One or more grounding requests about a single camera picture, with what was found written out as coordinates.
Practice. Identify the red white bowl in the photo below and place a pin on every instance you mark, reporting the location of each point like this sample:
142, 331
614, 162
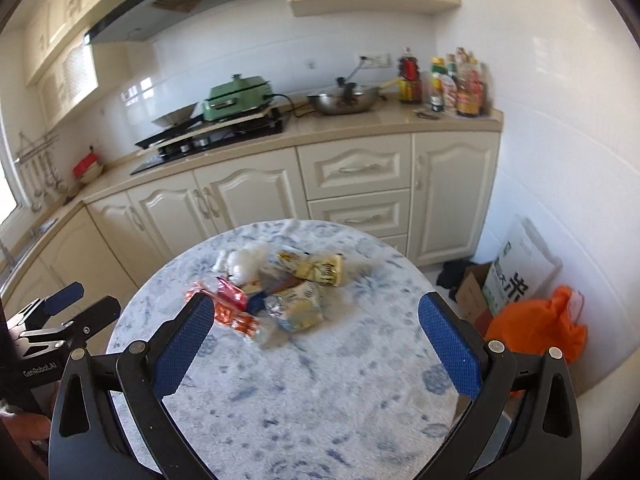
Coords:
87, 165

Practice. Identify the silver yellow snack packet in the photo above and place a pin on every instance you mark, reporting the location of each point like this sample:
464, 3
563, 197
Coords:
295, 307

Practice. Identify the small blue packet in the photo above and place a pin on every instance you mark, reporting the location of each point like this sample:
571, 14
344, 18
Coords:
255, 301

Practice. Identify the clear plastic wrap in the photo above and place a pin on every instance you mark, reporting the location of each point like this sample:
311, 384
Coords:
272, 336

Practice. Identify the cream upper cabinet row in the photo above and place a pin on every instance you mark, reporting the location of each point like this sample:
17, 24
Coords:
60, 20

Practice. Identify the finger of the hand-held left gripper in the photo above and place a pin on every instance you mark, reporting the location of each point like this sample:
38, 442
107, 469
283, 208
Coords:
97, 317
65, 295

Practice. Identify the person's left hand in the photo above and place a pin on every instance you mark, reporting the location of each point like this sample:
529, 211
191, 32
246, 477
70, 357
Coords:
22, 425

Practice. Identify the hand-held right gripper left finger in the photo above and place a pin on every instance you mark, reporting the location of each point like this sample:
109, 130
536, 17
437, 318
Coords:
185, 345

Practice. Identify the red snack wrapper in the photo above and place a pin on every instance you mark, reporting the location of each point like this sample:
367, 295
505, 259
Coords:
232, 295

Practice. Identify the black gas stove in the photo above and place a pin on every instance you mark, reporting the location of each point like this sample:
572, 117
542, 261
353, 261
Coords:
200, 149

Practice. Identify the hanging utensil rack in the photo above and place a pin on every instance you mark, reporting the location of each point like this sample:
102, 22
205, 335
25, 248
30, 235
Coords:
40, 170

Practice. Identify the grey range hood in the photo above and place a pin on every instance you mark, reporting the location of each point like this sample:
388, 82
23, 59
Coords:
165, 15

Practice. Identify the green label sauce bottle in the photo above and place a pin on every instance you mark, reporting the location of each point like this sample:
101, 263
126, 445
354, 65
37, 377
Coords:
437, 85

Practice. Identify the brown cardboard box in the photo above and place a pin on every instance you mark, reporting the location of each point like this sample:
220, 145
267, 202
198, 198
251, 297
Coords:
470, 292

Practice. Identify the green electric cooker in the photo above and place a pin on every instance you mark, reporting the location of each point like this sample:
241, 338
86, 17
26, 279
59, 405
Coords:
235, 97

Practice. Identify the window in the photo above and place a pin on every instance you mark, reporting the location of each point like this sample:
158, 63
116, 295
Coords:
6, 190

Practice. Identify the dark sauce bottle red label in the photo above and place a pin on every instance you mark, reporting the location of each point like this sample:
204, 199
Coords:
410, 80

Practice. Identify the white label bottle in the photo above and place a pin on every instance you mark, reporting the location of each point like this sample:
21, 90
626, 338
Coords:
452, 77

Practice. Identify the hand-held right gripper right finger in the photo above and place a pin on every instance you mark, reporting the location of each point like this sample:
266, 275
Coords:
450, 350

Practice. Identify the yellow white snack wrapper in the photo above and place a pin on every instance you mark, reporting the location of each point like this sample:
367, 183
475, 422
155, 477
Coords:
320, 267

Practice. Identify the beige kitchen countertop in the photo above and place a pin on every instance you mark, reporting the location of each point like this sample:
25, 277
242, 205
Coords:
360, 122

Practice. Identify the orange patterned wrapper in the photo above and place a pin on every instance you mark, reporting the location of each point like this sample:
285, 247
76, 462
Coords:
237, 324

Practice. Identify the small metal object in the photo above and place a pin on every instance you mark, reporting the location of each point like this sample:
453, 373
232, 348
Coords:
426, 114

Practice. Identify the beige wooden board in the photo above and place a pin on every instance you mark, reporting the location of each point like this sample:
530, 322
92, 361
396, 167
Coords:
225, 125

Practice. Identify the orange plastic bag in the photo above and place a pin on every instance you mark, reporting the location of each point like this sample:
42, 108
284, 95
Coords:
540, 325

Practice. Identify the white wall socket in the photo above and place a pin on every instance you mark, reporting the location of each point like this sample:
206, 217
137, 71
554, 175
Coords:
375, 60

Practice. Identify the orange cooking oil bottle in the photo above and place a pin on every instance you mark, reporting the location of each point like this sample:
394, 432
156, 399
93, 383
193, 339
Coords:
471, 92

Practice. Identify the dark cloth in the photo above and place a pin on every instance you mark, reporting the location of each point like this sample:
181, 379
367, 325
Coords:
455, 272

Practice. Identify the cream cabinet door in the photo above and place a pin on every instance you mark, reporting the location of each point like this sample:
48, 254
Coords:
117, 240
455, 195
170, 215
80, 260
255, 195

